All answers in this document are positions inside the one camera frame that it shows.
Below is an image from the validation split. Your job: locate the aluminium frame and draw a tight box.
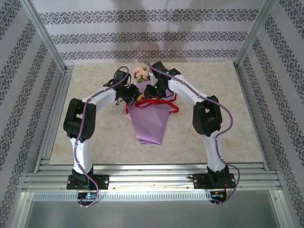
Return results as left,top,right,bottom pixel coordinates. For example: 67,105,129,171
14,0,293,228

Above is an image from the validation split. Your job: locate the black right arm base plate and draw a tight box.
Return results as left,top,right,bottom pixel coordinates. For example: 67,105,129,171
193,172,236,190

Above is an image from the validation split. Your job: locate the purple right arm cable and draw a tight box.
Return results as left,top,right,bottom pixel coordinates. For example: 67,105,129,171
144,60,241,206

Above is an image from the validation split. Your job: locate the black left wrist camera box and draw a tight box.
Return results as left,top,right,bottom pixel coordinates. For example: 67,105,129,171
114,70,130,83

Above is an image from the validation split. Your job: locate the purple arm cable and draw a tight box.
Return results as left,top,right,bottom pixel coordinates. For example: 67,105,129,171
144,60,241,206
74,66,131,209

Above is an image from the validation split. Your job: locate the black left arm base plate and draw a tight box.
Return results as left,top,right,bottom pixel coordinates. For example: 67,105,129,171
66,174,109,190

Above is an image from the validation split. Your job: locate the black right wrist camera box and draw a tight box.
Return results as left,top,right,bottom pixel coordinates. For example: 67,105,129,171
151,61,167,73

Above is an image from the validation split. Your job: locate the left controller board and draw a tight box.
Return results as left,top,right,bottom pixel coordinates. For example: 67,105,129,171
78,192,98,200

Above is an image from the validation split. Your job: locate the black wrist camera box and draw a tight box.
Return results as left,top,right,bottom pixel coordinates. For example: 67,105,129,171
114,70,130,83
151,61,167,73

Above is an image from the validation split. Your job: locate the fake peach double flower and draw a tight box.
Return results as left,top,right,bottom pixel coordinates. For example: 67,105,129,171
133,66,149,84

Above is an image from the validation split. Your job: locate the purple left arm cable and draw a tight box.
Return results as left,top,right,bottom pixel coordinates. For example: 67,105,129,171
74,66,131,209

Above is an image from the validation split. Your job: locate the grey metal panel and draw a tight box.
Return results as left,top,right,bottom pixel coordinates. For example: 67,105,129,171
23,200,283,228

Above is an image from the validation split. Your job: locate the red ribbon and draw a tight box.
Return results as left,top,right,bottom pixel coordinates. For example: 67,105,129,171
125,94,179,114

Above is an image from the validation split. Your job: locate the pink and purple wrapping paper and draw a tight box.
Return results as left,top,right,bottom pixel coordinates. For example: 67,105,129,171
125,82,176,145

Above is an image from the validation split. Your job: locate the slotted grey cable duct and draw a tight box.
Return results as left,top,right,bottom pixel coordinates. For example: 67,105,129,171
32,191,212,202

